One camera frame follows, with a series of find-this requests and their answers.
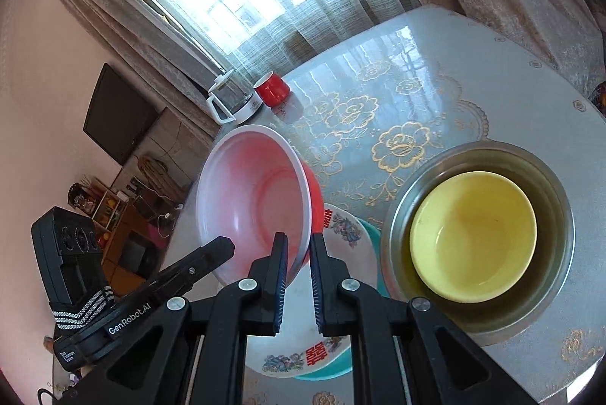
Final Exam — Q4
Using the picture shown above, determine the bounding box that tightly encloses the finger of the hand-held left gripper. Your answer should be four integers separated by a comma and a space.
154, 236, 236, 300

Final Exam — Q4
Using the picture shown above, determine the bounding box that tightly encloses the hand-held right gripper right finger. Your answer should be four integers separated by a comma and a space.
309, 235, 536, 405

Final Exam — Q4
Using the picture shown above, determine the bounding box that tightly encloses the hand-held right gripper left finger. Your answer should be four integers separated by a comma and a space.
83, 232, 290, 405

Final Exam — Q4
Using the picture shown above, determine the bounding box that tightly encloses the white plate red character print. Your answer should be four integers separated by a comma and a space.
246, 203, 376, 380

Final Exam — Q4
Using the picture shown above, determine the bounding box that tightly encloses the teal plate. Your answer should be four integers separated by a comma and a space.
294, 216, 383, 383

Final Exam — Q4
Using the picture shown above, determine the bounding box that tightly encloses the red plastic bowl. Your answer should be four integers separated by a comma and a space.
195, 125, 325, 287

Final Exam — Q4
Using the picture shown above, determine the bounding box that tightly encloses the stainless steel bowl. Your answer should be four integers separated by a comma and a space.
380, 142, 576, 335

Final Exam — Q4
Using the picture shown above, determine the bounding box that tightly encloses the yellow plastic bowl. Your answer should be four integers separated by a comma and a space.
409, 171, 539, 304

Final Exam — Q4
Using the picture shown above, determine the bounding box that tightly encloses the pink bag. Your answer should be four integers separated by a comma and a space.
148, 224, 167, 252

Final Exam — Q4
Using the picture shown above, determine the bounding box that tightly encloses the wooden cabinet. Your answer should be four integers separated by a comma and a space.
66, 177, 172, 292

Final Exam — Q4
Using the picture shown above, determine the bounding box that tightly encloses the black television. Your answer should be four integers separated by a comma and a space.
83, 63, 161, 166

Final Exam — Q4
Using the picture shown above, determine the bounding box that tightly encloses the white electric kettle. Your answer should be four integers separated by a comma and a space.
206, 71, 264, 125

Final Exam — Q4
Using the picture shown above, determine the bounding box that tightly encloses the red mug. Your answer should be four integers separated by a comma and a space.
253, 72, 291, 107

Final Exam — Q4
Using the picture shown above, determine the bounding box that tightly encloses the grey gold floral tablecloth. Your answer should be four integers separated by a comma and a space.
168, 4, 606, 405

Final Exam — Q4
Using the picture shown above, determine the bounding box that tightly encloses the white charger cable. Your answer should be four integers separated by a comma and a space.
155, 205, 184, 240

